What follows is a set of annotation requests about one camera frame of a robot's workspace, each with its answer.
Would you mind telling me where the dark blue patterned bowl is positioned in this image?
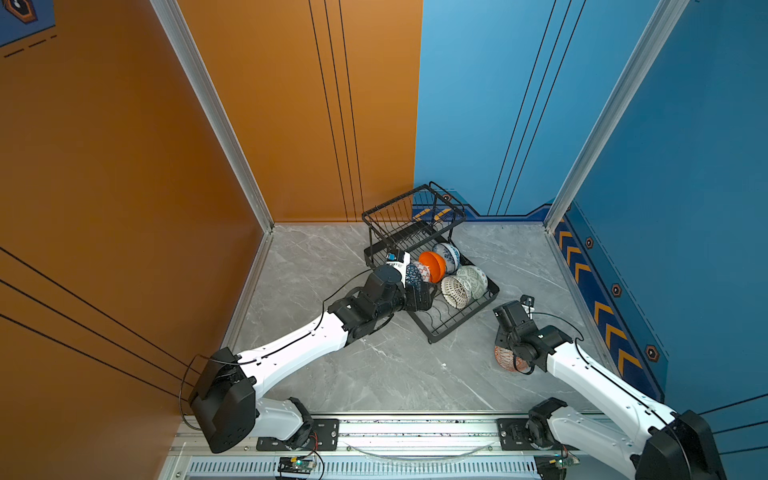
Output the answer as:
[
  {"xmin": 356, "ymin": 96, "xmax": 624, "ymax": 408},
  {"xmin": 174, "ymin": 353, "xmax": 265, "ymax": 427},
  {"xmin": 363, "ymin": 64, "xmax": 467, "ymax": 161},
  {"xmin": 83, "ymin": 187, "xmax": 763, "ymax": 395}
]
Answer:
[{"xmin": 405, "ymin": 261, "xmax": 431, "ymax": 286}]

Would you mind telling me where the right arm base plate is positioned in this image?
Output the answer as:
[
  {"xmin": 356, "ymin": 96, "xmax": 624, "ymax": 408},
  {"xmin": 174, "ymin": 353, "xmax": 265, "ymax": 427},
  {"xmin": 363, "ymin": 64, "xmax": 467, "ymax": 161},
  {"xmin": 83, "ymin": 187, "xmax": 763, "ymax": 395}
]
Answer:
[{"xmin": 496, "ymin": 417, "xmax": 577, "ymax": 451}]

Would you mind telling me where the aluminium front rail frame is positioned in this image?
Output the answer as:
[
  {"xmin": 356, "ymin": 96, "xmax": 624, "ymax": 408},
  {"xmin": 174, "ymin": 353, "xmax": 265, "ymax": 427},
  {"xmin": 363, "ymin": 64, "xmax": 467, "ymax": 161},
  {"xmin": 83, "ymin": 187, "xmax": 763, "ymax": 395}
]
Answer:
[{"xmin": 159, "ymin": 413, "xmax": 628, "ymax": 479}]

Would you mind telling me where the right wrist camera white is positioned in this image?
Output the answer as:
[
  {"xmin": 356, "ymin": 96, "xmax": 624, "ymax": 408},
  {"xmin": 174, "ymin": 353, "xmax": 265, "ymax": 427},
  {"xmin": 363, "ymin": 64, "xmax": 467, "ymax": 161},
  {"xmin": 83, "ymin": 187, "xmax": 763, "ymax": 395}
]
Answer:
[{"xmin": 519, "ymin": 295, "xmax": 535, "ymax": 314}]

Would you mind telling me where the red white patterned bowl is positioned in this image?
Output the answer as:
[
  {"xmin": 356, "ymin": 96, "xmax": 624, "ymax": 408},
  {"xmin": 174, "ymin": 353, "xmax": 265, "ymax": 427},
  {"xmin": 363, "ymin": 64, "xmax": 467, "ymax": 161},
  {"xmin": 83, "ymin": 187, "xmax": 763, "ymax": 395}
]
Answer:
[{"xmin": 494, "ymin": 346, "xmax": 530, "ymax": 374}]

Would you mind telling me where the blue floral white bowl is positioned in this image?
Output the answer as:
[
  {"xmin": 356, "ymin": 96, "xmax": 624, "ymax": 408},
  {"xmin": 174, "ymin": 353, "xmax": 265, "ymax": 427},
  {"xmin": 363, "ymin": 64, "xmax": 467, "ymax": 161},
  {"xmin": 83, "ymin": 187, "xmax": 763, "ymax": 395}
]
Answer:
[{"xmin": 433, "ymin": 242, "xmax": 461, "ymax": 275}]

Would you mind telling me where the black wire dish rack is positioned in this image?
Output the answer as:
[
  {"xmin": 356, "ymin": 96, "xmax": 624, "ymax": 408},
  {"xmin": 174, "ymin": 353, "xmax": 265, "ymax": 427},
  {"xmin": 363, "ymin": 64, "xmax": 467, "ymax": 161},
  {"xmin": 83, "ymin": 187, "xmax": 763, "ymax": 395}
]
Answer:
[{"xmin": 362, "ymin": 182, "xmax": 499, "ymax": 343}]

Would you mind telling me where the white black lattice bowl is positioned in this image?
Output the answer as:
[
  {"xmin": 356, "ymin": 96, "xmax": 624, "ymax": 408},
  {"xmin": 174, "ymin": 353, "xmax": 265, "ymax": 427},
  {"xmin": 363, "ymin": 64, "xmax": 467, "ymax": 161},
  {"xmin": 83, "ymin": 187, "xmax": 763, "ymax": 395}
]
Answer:
[{"xmin": 440, "ymin": 275, "xmax": 472, "ymax": 310}]

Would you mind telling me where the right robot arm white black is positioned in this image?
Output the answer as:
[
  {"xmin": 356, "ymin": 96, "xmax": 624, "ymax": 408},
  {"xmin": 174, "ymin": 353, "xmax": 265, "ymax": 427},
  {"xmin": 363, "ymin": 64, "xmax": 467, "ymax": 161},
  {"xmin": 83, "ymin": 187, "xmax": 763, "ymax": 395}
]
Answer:
[{"xmin": 493, "ymin": 301, "xmax": 727, "ymax": 479}]

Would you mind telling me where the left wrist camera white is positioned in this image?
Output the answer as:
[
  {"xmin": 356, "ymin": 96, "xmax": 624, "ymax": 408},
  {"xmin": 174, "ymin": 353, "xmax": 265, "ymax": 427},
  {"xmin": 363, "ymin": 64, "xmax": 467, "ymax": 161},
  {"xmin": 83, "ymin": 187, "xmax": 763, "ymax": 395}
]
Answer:
[{"xmin": 386, "ymin": 250, "xmax": 411, "ymax": 282}]

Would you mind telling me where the pale green patterned bowl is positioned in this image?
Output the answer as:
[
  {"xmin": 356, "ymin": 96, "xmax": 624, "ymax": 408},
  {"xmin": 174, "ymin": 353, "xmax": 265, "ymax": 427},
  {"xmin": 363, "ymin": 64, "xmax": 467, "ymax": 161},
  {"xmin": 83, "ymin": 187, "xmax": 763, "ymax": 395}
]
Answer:
[{"xmin": 456, "ymin": 265, "xmax": 488, "ymax": 299}]

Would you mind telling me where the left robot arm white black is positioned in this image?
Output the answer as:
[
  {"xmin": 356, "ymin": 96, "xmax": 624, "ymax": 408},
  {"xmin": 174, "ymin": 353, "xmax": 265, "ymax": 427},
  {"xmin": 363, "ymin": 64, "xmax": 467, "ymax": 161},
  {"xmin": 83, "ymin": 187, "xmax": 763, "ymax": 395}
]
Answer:
[{"xmin": 187, "ymin": 262, "xmax": 436, "ymax": 454}]

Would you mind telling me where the orange plastic bowl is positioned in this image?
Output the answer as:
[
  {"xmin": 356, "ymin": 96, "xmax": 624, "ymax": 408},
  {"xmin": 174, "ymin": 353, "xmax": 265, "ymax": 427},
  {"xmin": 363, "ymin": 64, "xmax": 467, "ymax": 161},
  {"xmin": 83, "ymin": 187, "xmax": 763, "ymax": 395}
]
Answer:
[{"xmin": 418, "ymin": 251, "xmax": 447, "ymax": 284}]

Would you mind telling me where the green circuit board left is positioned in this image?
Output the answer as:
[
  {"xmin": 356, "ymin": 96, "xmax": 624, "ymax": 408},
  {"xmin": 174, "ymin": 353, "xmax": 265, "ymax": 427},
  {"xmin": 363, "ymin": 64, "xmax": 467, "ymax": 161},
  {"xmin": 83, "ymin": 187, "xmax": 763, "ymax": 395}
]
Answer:
[{"xmin": 276, "ymin": 457, "xmax": 318, "ymax": 479}]

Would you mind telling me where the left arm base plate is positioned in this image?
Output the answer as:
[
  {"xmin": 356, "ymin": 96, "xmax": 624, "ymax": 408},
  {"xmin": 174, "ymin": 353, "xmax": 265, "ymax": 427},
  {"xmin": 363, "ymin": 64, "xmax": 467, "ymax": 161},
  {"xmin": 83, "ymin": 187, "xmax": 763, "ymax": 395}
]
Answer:
[{"xmin": 256, "ymin": 418, "xmax": 339, "ymax": 452}]

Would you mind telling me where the circuit board right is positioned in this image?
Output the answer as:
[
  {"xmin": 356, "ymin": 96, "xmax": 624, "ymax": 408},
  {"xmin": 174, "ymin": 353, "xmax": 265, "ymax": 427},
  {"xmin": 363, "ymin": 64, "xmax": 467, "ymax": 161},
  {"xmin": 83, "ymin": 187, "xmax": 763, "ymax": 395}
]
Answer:
[{"xmin": 534, "ymin": 456, "xmax": 580, "ymax": 480}]

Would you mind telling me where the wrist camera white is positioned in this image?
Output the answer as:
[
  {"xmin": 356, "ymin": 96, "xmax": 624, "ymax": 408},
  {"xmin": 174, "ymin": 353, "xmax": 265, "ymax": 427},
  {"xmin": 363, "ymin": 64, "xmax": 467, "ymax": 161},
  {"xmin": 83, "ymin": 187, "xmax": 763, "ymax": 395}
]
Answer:
[
  {"xmin": 519, "ymin": 295, "xmax": 535, "ymax": 314},
  {"xmin": 386, "ymin": 250, "xmax": 411, "ymax": 282}
]

